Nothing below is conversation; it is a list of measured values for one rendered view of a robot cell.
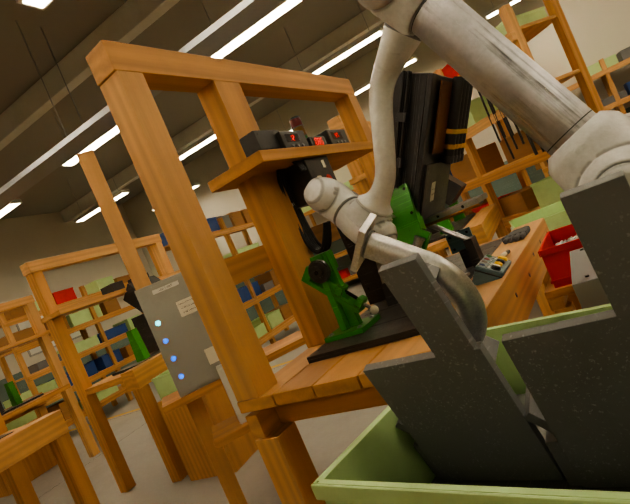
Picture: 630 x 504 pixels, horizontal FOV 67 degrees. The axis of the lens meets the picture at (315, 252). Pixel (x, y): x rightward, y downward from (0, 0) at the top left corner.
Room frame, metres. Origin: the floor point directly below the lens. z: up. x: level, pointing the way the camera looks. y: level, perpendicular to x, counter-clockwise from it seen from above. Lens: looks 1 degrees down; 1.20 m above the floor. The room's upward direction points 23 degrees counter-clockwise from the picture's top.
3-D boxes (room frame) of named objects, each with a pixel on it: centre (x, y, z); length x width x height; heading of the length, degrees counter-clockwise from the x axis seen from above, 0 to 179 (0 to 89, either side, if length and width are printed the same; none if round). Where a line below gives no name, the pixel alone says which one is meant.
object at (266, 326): (7.58, 1.34, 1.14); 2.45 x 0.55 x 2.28; 154
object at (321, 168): (1.81, -0.09, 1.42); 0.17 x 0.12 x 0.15; 146
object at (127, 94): (1.95, -0.08, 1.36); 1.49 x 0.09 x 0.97; 146
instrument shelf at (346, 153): (1.93, -0.11, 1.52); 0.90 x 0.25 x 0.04; 146
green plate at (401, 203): (1.69, -0.34, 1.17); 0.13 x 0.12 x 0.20; 146
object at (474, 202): (1.80, -0.46, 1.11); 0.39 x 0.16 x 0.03; 56
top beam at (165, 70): (1.95, -0.08, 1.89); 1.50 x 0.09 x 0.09; 146
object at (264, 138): (1.66, 0.02, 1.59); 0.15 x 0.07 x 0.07; 146
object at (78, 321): (8.47, 4.25, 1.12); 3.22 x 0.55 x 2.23; 154
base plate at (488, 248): (1.78, -0.33, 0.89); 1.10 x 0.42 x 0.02; 146
